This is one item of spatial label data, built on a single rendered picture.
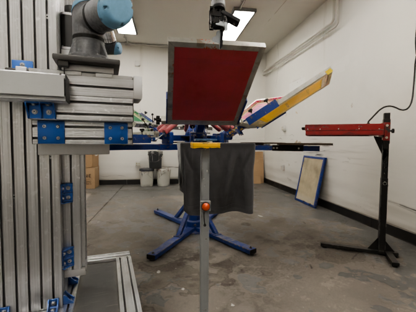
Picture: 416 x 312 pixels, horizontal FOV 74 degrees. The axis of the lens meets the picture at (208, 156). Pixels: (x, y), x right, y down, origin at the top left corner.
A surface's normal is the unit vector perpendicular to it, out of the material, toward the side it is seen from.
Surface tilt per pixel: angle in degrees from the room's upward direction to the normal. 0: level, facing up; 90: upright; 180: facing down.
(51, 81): 90
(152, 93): 90
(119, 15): 97
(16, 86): 90
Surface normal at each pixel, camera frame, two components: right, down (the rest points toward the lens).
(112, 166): 0.15, 0.05
